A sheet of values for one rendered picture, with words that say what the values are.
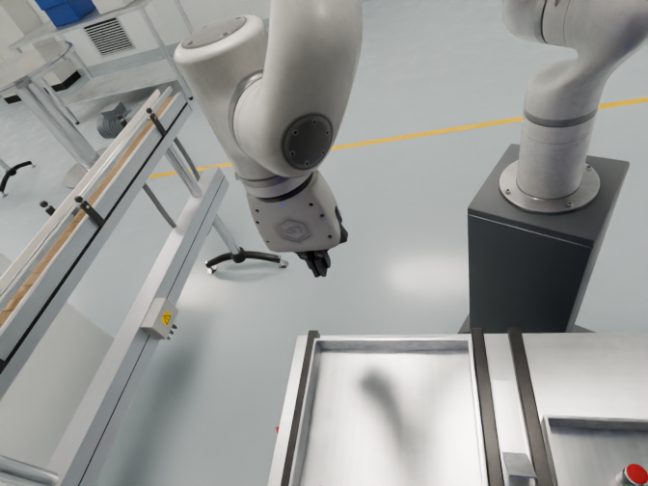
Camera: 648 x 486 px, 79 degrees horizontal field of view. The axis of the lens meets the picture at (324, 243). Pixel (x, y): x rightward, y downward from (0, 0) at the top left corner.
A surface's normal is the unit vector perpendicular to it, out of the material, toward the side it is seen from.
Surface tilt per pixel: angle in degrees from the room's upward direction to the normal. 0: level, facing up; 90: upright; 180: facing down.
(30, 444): 90
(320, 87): 85
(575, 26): 96
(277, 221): 89
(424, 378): 0
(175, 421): 0
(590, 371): 0
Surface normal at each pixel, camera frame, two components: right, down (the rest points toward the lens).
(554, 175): -0.23, 0.75
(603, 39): -0.74, 0.59
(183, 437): -0.27, -0.66
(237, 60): 0.50, 0.52
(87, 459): 0.95, -0.07
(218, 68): 0.11, 0.70
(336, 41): 0.65, 0.24
